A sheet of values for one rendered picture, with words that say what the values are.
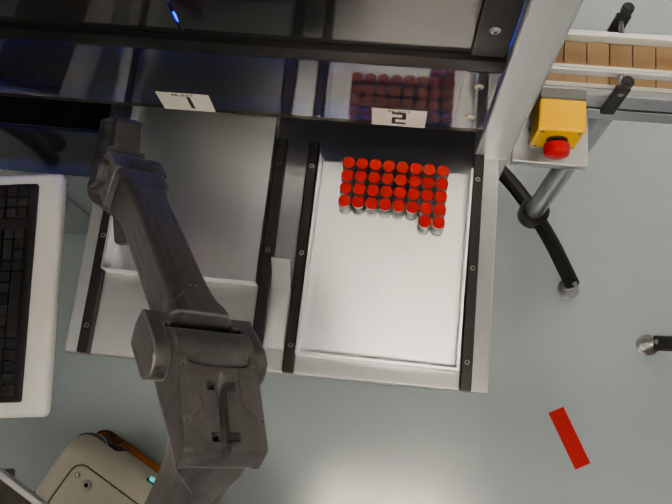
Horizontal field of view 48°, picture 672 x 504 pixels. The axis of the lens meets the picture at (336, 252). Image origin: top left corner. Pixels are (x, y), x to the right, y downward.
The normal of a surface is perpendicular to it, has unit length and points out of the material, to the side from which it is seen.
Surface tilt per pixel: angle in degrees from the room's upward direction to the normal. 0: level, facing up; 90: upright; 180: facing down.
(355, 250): 0
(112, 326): 0
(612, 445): 0
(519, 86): 90
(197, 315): 52
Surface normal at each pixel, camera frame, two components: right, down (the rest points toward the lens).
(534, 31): -0.11, 0.96
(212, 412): 0.51, -0.54
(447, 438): -0.04, -0.25
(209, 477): 0.36, 0.57
